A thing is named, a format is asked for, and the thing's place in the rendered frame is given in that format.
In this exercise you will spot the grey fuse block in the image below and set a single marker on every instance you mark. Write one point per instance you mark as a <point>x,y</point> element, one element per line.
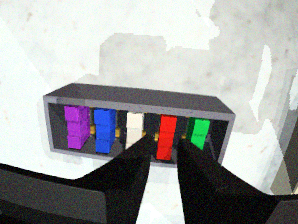
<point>90,120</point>

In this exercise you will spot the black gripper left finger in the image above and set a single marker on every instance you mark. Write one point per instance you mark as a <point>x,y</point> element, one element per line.
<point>111,194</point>

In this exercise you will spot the red fuse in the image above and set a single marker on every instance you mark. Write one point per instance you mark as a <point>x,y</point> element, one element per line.
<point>165,136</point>

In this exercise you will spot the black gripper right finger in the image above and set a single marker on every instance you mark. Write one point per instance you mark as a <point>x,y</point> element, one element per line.
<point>211,194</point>

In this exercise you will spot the green fuse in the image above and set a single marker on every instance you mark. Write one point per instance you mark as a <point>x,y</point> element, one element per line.
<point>197,131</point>

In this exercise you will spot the white fuse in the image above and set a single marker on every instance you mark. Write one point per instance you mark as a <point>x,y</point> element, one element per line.
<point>133,127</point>

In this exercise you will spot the beige shallow tray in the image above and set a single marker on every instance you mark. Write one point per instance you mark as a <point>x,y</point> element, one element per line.
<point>286,181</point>

